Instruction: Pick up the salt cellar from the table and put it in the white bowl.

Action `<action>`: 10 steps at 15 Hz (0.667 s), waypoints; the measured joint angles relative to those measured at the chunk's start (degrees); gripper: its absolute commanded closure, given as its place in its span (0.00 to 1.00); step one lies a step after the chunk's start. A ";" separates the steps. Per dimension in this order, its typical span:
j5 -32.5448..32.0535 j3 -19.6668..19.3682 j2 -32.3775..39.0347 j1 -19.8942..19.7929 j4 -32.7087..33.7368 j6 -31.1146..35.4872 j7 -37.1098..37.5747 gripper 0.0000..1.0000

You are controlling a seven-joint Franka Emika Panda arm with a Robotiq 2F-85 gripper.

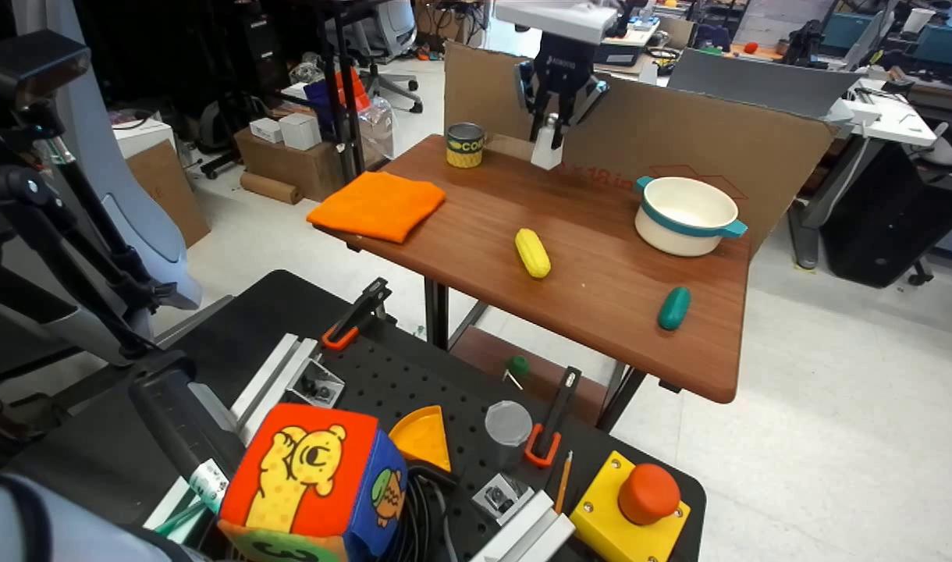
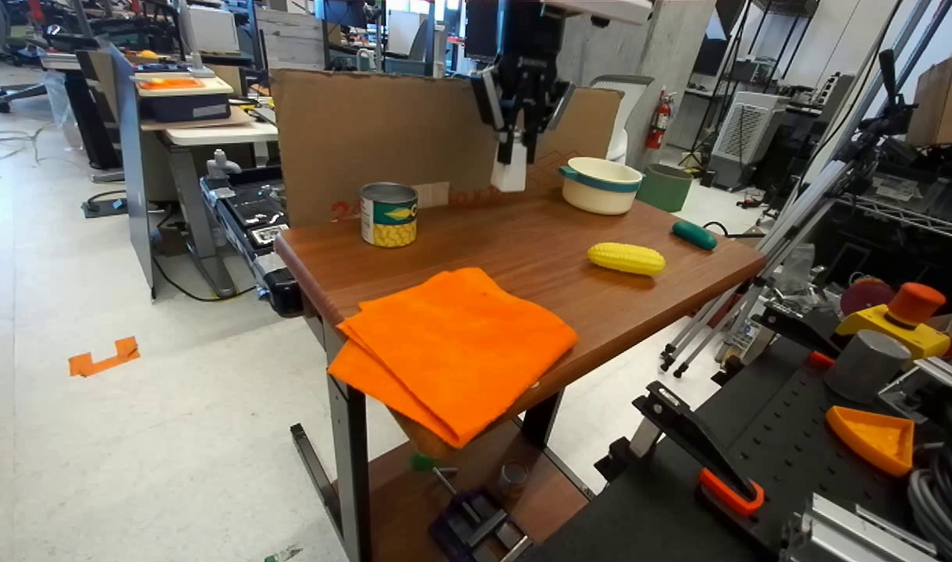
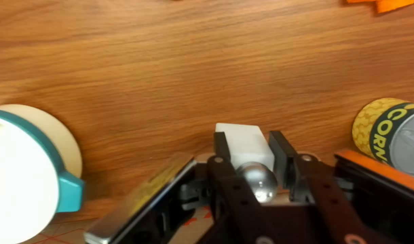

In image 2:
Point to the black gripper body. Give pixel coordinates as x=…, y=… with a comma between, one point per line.
x=528, y=83

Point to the white bowl with green stripe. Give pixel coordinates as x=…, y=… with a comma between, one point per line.
x=602, y=189

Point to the black computer monitor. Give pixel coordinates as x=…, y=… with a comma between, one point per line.
x=484, y=26

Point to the brown cardboard backboard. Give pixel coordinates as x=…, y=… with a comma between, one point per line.
x=393, y=134

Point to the red fire extinguisher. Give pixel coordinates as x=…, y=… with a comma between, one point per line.
x=661, y=123

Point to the tin can with yellow label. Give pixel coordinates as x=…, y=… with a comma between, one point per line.
x=387, y=217

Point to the green bin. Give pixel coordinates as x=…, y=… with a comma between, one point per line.
x=664, y=189

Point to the yellow plastic corn cob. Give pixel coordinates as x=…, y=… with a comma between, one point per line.
x=626, y=258

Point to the orange cloth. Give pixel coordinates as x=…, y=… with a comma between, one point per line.
x=453, y=349

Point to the silver tripod legs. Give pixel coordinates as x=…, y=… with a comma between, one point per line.
x=798, y=224

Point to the grey office desk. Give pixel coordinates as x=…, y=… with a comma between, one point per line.
x=188, y=156

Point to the black box with orange top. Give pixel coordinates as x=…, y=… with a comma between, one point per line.
x=181, y=94

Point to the black metal vise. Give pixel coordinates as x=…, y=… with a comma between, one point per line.
x=479, y=524

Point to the black perforated board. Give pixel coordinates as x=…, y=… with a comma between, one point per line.
x=726, y=479

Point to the grey cylinder block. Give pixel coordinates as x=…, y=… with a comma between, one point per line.
x=865, y=365

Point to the yellow emergency stop button box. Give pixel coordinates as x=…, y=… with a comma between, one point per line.
x=899, y=323

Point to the brown cardboard box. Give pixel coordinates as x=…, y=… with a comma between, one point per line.
x=945, y=102

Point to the orange triangular plastic piece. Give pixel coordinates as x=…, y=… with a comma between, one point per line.
x=871, y=437

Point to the black office chair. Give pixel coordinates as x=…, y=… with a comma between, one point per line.
x=11, y=62

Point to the black table leg frame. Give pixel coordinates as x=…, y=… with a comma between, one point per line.
x=349, y=470

